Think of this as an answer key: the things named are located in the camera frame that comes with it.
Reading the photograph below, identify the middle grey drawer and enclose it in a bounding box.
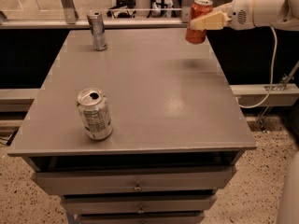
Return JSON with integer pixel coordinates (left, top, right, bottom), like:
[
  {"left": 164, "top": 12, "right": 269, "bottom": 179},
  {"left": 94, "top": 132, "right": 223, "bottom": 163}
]
[{"left": 62, "top": 194, "right": 216, "bottom": 215}]

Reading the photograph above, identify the metal railing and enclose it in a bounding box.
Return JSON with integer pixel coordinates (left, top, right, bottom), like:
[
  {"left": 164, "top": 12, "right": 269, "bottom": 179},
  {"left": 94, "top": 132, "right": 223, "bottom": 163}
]
[{"left": 0, "top": 0, "right": 299, "bottom": 30}]

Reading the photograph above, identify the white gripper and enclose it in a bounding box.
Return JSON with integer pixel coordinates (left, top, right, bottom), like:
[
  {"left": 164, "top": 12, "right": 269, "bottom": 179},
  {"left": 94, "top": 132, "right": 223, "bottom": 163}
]
[{"left": 190, "top": 0, "right": 254, "bottom": 31}]

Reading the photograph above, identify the black office chair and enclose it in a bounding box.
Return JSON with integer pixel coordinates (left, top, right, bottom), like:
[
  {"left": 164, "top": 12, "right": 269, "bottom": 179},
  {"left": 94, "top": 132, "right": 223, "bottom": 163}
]
[{"left": 107, "top": 0, "right": 135, "bottom": 18}]

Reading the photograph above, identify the white cable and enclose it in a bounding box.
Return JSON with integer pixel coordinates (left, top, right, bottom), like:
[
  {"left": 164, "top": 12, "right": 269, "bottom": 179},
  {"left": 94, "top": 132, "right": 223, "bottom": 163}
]
[{"left": 235, "top": 26, "right": 278, "bottom": 110}]

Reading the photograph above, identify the grey drawer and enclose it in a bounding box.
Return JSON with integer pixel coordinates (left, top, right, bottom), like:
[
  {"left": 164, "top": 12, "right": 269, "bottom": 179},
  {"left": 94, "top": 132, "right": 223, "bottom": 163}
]
[
  {"left": 32, "top": 166, "right": 236, "bottom": 195},
  {"left": 62, "top": 194, "right": 216, "bottom": 215},
  {"left": 78, "top": 213, "right": 204, "bottom": 224}
]

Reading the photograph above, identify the silver 7up can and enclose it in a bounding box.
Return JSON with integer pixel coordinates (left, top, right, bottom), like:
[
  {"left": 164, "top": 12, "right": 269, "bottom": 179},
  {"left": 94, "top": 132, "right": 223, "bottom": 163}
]
[{"left": 77, "top": 88, "right": 113, "bottom": 140}]

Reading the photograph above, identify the grey drawer cabinet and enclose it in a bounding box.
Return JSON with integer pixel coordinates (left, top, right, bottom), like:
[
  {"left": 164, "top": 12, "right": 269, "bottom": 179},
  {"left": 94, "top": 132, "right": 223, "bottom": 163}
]
[{"left": 7, "top": 27, "right": 258, "bottom": 224}]

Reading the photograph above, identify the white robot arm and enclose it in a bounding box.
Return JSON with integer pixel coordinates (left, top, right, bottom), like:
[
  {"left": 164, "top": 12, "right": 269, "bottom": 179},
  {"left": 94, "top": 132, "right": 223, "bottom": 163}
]
[{"left": 188, "top": 0, "right": 299, "bottom": 224}]

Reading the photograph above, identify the top grey drawer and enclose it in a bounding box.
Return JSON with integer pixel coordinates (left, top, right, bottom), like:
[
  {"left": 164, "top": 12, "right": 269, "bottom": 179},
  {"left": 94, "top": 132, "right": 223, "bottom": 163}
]
[{"left": 32, "top": 166, "right": 236, "bottom": 195}]

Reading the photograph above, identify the tall silver energy drink can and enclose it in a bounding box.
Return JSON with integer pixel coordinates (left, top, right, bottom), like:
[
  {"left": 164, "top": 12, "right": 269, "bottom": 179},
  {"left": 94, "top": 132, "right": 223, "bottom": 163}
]
[{"left": 87, "top": 11, "right": 107, "bottom": 51}]

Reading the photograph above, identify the bottom grey drawer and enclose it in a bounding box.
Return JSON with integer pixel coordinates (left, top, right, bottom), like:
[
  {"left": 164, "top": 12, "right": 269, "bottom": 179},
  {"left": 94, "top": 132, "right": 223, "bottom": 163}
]
[{"left": 78, "top": 213, "right": 204, "bottom": 224}]

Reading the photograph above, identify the red coke can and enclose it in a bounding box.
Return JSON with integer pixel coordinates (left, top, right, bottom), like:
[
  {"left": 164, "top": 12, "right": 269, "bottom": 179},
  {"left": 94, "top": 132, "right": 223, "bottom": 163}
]
[{"left": 185, "top": 0, "right": 213, "bottom": 45}]

